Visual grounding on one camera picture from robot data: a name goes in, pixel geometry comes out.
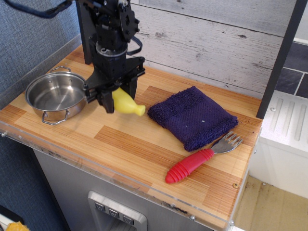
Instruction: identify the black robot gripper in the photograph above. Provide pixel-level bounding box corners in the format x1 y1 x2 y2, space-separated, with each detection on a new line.
83 50 145 114

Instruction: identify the yellow toy banana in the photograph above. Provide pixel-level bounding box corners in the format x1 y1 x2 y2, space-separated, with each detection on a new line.
112 88 146 116

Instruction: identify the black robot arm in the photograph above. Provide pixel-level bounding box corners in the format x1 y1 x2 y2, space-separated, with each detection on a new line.
77 0 145 113

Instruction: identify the clear acrylic table edge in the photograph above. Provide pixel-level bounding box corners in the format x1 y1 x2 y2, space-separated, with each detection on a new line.
0 116 261 231

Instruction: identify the stainless steel pot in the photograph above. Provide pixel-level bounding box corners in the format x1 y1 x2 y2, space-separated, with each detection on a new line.
25 66 87 125

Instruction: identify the purple folded towel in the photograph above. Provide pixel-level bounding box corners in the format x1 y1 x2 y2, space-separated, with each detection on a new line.
148 86 238 152

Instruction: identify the grey toy fridge cabinet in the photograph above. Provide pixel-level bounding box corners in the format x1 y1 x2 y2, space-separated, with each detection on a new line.
34 150 233 231

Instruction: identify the silver dispenser button panel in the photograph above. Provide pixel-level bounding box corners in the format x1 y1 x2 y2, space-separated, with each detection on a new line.
88 191 148 231

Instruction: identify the yellow black object on floor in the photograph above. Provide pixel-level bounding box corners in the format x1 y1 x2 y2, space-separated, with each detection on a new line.
0 209 29 231

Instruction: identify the white grooved side unit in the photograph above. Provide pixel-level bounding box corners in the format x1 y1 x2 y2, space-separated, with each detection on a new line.
249 91 308 198

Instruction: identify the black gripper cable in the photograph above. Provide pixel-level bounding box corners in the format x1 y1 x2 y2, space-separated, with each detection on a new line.
126 36 143 56

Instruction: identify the left black post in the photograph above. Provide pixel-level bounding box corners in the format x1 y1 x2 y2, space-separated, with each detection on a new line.
76 1 95 64

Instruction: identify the black post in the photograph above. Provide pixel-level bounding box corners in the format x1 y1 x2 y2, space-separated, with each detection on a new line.
76 1 95 64
256 0 308 119

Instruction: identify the red handled metal fork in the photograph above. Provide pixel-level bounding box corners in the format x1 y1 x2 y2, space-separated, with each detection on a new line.
165 131 243 184

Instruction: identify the right black post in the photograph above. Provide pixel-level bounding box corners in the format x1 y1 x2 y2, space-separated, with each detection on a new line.
256 0 308 119

